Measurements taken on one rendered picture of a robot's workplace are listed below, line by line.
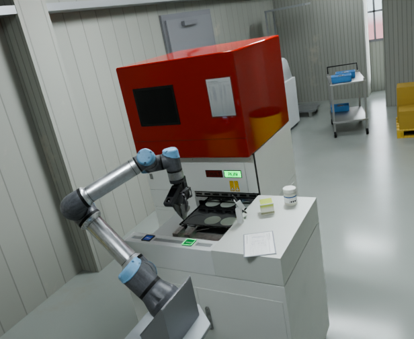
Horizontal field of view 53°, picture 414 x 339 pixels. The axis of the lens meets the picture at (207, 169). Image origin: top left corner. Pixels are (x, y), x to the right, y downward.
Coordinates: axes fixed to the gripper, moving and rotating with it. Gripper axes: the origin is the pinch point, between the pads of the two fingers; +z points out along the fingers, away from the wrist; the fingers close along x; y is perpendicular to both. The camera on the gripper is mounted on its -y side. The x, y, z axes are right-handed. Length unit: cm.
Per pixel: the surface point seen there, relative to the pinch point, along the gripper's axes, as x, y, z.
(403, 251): -84, 164, 111
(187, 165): 31, 58, -5
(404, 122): -64, 457, 89
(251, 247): -33.6, 1.8, 13.9
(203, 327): -26, -38, 29
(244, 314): -27, -4, 49
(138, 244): 29.4, -4.0, 15.9
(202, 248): -9.7, -2.7, 14.7
